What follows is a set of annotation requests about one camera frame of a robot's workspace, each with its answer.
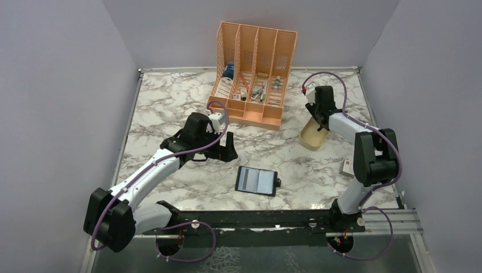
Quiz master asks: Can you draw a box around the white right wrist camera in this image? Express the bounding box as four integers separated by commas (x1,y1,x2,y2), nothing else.
305,88,315,105

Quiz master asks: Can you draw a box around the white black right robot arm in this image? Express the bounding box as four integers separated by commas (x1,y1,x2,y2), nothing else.
305,86,400,231

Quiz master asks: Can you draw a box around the black leather card holder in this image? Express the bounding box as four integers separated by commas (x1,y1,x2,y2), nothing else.
234,166,281,196

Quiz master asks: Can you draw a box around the blue tape roll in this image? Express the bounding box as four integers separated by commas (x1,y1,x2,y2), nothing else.
222,63,234,80

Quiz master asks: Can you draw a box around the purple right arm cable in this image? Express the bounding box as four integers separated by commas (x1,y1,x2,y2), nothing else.
302,71,404,260

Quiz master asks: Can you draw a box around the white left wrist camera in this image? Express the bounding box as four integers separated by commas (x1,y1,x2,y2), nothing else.
206,112,226,134

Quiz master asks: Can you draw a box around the small white red box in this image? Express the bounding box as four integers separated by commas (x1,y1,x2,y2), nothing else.
340,159,355,177

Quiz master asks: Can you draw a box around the black metal base rail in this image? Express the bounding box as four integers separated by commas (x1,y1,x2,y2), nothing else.
145,209,365,248

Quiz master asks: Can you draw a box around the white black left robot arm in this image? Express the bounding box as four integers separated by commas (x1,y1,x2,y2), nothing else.
84,112,238,253

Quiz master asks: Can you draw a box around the beige oval tray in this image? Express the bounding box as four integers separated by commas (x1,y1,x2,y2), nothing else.
298,118,329,151

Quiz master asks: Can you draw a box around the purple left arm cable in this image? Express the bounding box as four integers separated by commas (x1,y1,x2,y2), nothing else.
90,100,230,263

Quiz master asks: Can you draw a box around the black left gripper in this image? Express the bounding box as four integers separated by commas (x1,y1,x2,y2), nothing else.
194,127,238,162

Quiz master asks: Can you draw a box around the white label card pack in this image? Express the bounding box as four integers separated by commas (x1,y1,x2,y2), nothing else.
214,77,233,98

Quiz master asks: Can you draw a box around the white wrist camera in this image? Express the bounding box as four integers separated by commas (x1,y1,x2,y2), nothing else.
305,88,315,105
206,112,226,134

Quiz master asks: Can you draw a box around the orange plastic desk organizer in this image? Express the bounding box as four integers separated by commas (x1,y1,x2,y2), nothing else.
207,22,297,130

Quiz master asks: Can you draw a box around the green white marker pen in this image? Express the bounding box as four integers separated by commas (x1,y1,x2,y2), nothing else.
273,76,281,90

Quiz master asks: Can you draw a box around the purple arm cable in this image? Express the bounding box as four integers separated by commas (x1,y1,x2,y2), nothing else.
302,71,404,260
90,100,230,263

